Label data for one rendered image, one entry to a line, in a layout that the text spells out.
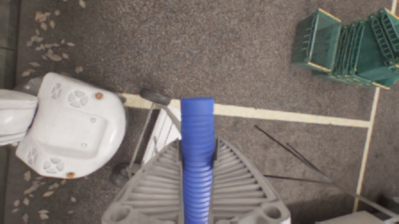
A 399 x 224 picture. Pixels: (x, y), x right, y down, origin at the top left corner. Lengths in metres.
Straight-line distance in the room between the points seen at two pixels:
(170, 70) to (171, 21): 0.42
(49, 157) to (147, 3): 1.26
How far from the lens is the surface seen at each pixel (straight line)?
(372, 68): 2.20
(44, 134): 1.24
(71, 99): 1.08
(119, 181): 1.32
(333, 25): 2.48
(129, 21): 1.45
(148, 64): 1.37
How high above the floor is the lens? 1.35
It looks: 70 degrees down
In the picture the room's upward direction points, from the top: 105 degrees clockwise
